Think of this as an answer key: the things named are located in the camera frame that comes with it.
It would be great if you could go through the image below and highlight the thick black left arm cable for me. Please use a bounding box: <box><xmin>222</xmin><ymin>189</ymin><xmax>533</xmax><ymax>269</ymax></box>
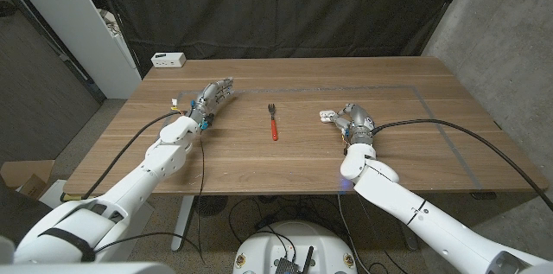
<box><xmin>80</xmin><ymin>110</ymin><xmax>189</xmax><ymax>201</ymax></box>

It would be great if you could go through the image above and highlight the black fabric backdrop curtain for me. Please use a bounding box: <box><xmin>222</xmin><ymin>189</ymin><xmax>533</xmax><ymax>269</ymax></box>
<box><xmin>97</xmin><ymin>0</ymin><xmax>466</xmax><ymax>79</ymax></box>

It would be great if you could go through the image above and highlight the white table leg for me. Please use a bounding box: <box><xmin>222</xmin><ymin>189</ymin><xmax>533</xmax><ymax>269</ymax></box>
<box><xmin>170</xmin><ymin>194</ymin><xmax>196</xmax><ymax>253</ymax></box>

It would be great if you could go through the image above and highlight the white power strip box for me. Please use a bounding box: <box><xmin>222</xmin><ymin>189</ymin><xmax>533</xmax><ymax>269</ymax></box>
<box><xmin>149</xmin><ymin>51</ymin><xmax>188</xmax><ymax>69</ymax></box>

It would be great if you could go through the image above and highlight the brown cardboard box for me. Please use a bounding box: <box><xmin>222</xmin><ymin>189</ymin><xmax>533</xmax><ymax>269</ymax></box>
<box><xmin>0</xmin><ymin>159</ymin><xmax>56</xmax><ymax>201</ymax></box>

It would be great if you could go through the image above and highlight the black floor cable tangle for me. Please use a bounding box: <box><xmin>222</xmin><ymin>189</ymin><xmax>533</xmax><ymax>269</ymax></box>
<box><xmin>227</xmin><ymin>194</ymin><xmax>346</xmax><ymax>247</ymax></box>

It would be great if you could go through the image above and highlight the black backdrop stand pole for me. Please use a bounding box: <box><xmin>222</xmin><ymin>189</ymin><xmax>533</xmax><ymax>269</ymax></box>
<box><xmin>420</xmin><ymin>0</ymin><xmax>475</xmax><ymax>57</ymax></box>

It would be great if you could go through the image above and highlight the white robot torso base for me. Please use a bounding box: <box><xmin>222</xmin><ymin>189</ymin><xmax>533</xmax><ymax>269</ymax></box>
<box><xmin>232</xmin><ymin>220</ymin><xmax>359</xmax><ymax>274</ymax></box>

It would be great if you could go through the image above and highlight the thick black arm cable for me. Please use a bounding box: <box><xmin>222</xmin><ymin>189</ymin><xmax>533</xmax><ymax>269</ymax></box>
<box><xmin>80</xmin><ymin>110</ymin><xmax>189</xmax><ymax>201</ymax></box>
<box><xmin>372</xmin><ymin>118</ymin><xmax>553</xmax><ymax>213</ymax></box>

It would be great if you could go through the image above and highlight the grey perforated partition panel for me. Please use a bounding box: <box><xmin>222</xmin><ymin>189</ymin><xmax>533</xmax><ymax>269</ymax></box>
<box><xmin>0</xmin><ymin>0</ymin><xmax>107</xmax><ymax>165</ymax></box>

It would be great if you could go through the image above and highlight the thin black hanging cable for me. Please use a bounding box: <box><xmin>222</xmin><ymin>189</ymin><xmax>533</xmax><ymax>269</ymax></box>
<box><xmin>196</xmin><ymin>129</ymin><xmax>207</xmax><ymax>264</ymax></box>

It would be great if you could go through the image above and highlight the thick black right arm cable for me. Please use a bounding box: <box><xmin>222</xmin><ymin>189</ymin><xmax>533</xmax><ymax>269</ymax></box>
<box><xmin>372</xmin><ymin>118</ymin><xmax>553</xmax><ymax>213</ymax></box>

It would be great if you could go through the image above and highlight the white shelf cabinet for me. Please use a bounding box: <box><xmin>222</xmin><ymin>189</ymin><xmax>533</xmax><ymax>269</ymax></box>
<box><xmin>0</xmin><ymin>0</ymin><xmax>143</xmax><ymax>100</ymax></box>

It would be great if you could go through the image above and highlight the black antenna device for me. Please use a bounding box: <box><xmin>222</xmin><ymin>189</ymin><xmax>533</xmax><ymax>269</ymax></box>
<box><xmin>274</xmin><ymin>245</ymin><xmax>315</xmax><ymax>274</ymax></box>

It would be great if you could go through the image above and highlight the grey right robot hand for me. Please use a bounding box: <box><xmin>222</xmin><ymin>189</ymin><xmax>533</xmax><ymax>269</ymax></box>
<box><xmin>329</xmin><ymin>102</ymin><xmax>377</xmax><ymax>146</ymax></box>

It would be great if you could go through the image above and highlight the black round floor fan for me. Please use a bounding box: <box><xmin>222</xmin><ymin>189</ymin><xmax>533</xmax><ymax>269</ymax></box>
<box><xmin>192</xmin><ymin>194</ymin><xmax>229</xmax><ymax>218</ymax></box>

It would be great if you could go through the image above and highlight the grey table leg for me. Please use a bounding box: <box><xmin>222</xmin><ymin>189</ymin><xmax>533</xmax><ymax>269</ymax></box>
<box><xmin>399</xmin><ymin>221</ymin><xmax>420</xmax><ymax>252</ymax></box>

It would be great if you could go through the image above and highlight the red-handled black fork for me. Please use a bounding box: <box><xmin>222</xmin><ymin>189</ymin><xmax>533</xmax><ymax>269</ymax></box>
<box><xmin>267</xmin><ymin>103</ymin><xmax>279</xmax><ymax>142</ymax></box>

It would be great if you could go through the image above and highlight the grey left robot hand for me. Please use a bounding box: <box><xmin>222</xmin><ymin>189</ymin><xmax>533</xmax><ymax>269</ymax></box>
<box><xmin>186</xmin><ymin>76</ymin><xmax>237</xmax><ymax>131</ymax></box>

